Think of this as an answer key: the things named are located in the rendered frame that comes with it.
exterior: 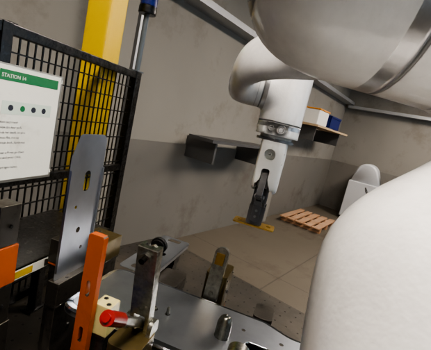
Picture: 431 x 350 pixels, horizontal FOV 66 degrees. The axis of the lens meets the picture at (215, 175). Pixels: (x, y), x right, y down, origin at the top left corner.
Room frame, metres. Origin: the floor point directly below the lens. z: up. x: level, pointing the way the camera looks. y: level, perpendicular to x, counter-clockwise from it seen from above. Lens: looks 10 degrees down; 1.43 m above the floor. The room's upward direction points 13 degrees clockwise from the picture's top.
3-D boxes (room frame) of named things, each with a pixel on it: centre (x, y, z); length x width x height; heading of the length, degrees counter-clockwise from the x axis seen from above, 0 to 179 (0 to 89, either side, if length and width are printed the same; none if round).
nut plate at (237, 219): (0.66, -0.10, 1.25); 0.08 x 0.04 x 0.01; 78
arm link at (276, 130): (0.66, -0.10, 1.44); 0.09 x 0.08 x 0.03; 168
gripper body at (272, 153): (0.66, -0.10, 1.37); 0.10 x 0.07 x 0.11; 168
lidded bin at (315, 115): (5.29, -1.29, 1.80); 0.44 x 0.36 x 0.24; 145
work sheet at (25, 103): (0.89, 0.54, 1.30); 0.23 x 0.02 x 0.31; 165
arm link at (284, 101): (0.66, -0.10, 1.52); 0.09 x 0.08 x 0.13; 92
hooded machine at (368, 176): (6.84, -3.11, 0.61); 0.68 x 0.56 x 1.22; 55
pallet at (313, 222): (5.71, -1.79, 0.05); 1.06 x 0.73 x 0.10; 145
